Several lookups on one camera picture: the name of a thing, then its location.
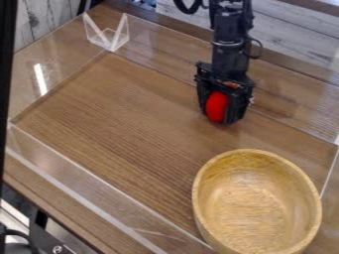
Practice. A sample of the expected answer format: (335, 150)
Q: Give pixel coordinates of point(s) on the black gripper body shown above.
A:
(222, 84)

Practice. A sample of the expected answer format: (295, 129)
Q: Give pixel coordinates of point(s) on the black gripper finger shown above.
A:
(203, 93)
(239, 103)

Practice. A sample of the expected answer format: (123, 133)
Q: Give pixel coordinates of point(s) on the red toy strawberry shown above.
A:
(217, 106)

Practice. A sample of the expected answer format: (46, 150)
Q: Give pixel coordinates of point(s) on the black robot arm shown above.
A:
(231, 22)

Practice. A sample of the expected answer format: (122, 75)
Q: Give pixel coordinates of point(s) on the wooden oval bowl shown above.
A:
(257, 204)

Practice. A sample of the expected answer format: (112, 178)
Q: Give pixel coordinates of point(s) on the clear acrylic tray wall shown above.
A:
(108, 138)

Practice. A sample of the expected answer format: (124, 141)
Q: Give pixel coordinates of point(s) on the clear acrylic corner bracket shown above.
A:
(107, 38)

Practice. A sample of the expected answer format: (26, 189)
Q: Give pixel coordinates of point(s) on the black metal table bracket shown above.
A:
(52, 239)

